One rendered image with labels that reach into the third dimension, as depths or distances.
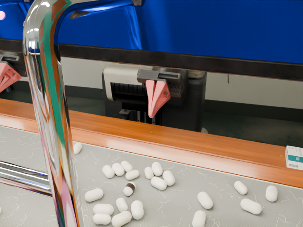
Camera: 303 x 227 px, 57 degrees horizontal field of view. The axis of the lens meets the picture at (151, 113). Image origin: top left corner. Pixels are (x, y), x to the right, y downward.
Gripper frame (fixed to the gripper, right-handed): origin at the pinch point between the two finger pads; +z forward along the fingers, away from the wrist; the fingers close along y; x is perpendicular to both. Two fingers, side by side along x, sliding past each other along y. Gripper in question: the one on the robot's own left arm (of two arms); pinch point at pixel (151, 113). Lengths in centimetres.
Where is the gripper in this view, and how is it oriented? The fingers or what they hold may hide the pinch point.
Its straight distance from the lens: 62.1
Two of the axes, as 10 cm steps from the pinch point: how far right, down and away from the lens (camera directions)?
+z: -2.6, 8.9, -3.7
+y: 9.4, 1.5, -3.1
